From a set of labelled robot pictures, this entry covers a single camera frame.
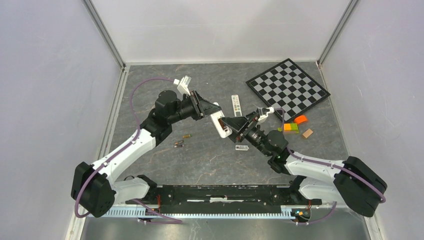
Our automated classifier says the green orange block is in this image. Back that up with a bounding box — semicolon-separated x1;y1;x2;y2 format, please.
277;123;299;134

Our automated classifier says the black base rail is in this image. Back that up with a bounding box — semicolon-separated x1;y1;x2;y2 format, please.
141;184;322;214

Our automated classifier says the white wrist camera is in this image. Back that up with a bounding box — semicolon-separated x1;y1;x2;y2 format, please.
173;75;192;96
257;106;275;125

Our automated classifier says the orange curved block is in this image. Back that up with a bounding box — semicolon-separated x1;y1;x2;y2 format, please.
293;115;309;125

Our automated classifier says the white remote control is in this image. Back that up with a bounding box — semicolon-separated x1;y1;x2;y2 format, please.
210;110;233;139

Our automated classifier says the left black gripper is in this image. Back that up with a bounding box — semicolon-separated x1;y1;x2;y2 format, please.
168;90;221;125

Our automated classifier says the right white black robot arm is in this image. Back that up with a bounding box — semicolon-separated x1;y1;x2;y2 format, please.
217;112;388;217

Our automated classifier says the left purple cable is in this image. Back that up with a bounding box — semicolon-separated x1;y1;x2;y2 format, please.
74;78;176;219

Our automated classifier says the small white remote with buttons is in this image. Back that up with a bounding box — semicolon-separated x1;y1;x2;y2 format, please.
231;94;243;117

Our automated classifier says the white battery cover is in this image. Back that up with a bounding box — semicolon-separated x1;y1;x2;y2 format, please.
235;145;249;151

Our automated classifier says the tan wooden block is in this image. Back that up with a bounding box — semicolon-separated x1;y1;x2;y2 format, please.
302;128;314;139

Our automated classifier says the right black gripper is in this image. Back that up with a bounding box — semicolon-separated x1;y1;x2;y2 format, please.
219;111;271;158

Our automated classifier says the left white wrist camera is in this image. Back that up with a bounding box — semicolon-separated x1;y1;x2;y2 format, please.
173;75;192;96

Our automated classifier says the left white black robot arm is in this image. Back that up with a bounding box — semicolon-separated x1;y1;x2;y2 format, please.
71;90;222;218

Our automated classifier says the black white checkerboard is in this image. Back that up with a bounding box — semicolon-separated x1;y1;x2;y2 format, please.
246;58;331;122

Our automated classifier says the white slotted cable duct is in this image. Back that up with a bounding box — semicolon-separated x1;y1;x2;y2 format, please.
102;205;307;220

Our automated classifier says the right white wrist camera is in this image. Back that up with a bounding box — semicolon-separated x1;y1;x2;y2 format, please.
257;106;275;125

